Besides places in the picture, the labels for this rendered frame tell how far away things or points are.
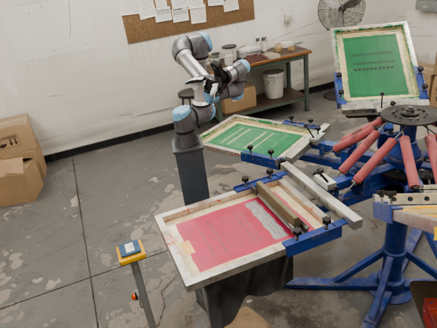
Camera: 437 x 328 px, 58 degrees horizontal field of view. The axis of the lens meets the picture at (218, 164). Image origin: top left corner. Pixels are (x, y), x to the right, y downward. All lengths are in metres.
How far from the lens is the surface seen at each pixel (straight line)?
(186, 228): 2.11
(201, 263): 1.89
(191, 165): 2.42
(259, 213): 2.13
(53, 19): 5.35
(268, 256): 1.84
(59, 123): 5.61
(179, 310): 3.02
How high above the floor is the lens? 2.21
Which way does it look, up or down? 28 degrees down
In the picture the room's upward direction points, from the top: 8 degrees counter-clockwise
